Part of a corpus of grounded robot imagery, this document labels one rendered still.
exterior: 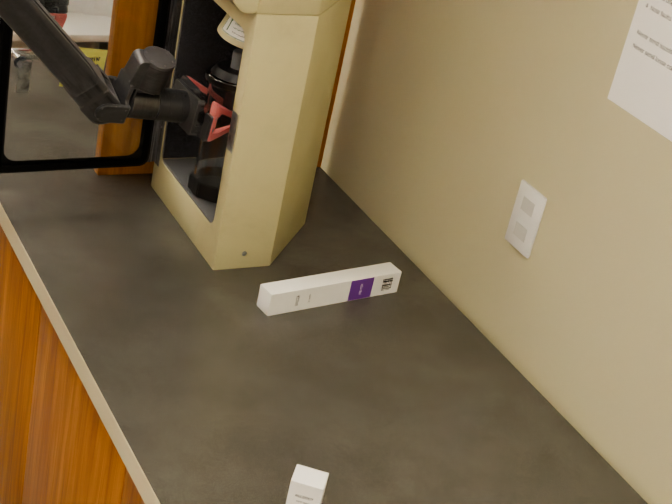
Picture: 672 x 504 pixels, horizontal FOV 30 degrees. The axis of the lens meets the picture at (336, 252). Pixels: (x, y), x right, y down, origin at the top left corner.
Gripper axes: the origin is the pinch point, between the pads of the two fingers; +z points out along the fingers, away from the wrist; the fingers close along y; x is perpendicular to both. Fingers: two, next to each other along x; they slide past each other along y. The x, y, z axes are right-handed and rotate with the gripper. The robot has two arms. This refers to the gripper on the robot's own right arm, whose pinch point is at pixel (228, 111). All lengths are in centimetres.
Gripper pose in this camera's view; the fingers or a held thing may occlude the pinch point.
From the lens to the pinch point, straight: 223.0
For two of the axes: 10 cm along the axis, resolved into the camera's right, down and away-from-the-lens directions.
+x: -3.0, 8.7, 3.8
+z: 8.3, 0.3, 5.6
